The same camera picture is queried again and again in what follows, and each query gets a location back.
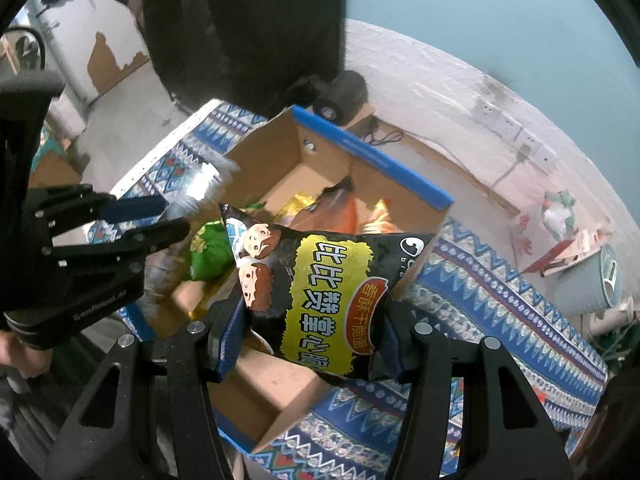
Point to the clear shiny snack packet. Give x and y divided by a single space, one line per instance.
200 185

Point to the black snack bag yellow label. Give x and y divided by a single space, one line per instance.
325 300

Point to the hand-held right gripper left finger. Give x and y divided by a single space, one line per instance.
231 337

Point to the white kettle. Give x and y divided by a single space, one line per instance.
610 317

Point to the black curtain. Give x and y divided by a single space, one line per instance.
240 25

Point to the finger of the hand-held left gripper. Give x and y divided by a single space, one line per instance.
135 207
150 237

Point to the green snack bag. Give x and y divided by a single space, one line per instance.
210 250

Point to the black cylinder speaker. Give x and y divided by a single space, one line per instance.
345 92

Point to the light blue bin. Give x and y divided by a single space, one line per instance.
580 285

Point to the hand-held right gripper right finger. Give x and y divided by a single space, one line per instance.
400 350

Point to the blue-rimmed cardboard box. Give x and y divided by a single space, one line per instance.
280 395

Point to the person's left hand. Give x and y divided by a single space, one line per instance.
22 360

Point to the orange snack bag white print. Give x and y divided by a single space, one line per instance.
330 210

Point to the beige flat cartons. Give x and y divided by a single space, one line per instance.
585 247

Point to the clear bag of orange snacks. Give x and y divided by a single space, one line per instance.
382 217

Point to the crumpled plastic bags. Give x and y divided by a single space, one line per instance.
557 210

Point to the blue patterned blanket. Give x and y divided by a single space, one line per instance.
500 320

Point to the white wall socket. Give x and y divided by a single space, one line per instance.
507 125
527 137
486 110
545 153

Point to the red white paper bag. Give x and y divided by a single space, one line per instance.
530 245

